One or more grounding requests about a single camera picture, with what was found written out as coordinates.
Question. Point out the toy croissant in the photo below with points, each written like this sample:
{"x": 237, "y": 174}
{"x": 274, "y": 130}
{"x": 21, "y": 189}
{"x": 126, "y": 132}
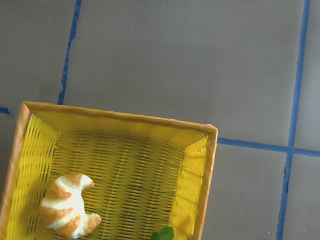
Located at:
{"x": 63, "y": 209}

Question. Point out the yellow woven basket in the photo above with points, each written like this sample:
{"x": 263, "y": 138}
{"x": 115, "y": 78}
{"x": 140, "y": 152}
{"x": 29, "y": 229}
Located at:
{"x": 148, "y": 172}

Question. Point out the toy carrot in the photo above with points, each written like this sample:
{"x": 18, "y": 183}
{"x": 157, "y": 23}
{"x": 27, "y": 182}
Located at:
{"x": 166, "y": 233}

